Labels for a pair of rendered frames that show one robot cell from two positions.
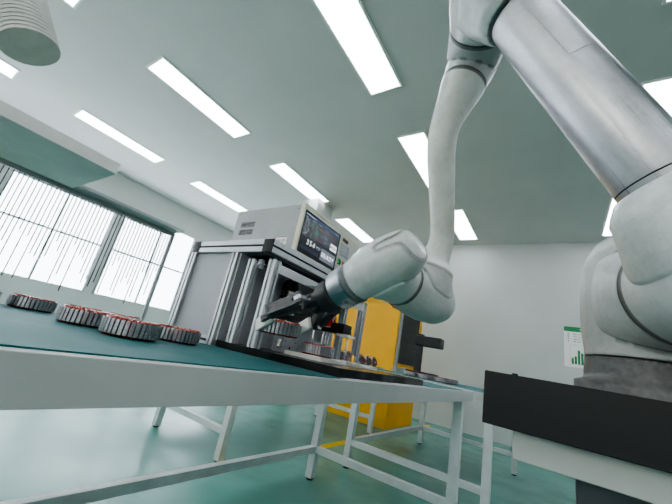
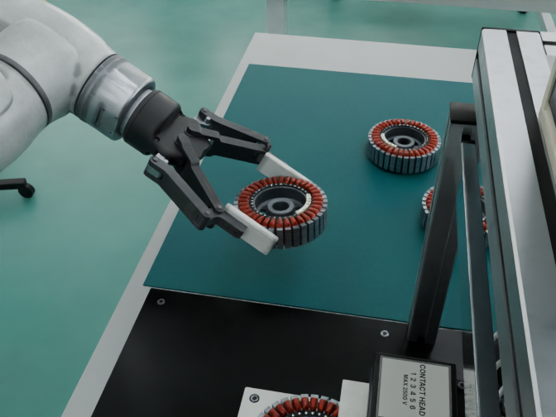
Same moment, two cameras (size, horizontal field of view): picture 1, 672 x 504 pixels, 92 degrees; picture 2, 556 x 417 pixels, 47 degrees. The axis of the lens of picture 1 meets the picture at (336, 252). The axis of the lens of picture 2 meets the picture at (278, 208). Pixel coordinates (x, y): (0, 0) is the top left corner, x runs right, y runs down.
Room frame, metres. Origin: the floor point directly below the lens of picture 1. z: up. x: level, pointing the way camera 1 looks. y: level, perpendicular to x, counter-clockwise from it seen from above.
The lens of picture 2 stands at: (1.39, -0.16, 1.33)
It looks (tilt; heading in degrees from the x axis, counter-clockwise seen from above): 39 degrees down; 155
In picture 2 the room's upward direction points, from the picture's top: straight up
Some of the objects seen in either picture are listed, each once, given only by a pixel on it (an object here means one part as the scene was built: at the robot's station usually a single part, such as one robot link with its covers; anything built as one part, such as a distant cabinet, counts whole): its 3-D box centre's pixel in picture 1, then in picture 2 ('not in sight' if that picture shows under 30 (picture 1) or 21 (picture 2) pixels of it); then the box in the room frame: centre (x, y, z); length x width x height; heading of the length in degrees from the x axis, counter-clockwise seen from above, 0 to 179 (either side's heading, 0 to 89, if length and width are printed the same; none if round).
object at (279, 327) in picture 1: (279, 327); (280, 210); (0.85, 0.10, 0.84); 0.11 x 0.11 x 0.04
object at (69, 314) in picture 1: (86, 317); not in sight; (0.80, 0.54, 0.77); 0.11 x 0.11 x 0.04
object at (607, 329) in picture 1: (641, 296); not in sight; (0.52, -0.53, 0.99); 0.18 x 0.16 x 0.22; 162
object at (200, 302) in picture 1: (203, 294); not in sight; (1.20, 0.44, 0.91); 0.28 x 0.03 x 0.32; 54
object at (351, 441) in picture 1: (445, 425); not in sight; (3.27, -1.31, 0.38); 1.85 x 1.10 x 0.75; 144
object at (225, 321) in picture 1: (291, 314); not in sight; (1.38, 0.13, 0.92); 0.66 x 0.01 x 0.30; 144
